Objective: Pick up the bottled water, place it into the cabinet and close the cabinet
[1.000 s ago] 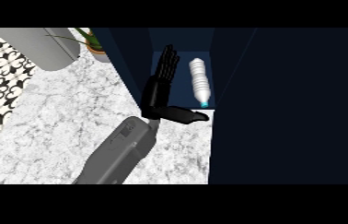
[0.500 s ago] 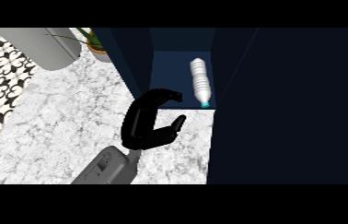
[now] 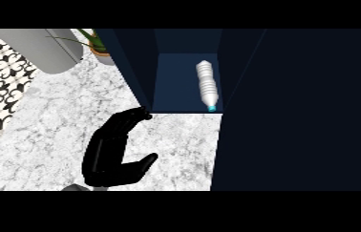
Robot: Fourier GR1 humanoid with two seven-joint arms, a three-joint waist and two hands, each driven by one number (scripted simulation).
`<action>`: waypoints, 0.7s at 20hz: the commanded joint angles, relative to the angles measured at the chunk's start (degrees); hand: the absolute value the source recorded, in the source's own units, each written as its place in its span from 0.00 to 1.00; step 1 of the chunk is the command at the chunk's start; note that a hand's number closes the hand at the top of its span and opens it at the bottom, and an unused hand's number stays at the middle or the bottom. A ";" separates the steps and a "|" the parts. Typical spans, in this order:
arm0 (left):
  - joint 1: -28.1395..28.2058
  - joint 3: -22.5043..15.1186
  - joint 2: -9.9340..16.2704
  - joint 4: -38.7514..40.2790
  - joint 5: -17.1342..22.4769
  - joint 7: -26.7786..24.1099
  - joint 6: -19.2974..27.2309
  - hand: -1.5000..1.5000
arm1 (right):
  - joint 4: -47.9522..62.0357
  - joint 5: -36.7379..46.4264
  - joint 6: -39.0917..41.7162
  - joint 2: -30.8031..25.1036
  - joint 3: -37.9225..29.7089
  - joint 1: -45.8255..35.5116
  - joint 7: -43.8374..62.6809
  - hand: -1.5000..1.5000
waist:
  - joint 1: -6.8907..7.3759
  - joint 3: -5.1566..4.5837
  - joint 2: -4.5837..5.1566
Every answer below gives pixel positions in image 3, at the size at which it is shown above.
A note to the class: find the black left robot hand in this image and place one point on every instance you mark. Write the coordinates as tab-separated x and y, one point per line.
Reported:
105	159

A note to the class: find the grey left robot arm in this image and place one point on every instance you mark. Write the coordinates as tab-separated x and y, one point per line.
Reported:
77	188

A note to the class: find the dark navy cabinet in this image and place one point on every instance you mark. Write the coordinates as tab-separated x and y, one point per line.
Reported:
183	80

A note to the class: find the clear plastic water bottle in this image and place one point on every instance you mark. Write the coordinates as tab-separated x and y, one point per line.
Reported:
207	84

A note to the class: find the dark navy cabinet door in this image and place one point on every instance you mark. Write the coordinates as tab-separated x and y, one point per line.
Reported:
291	111

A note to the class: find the black white patterned tile panel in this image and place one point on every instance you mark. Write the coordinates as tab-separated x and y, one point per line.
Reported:
12	83

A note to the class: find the green potted plant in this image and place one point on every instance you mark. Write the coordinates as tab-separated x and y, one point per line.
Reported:
96	43

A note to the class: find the grey rounded appliance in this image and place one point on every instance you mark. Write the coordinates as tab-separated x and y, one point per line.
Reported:
44	49

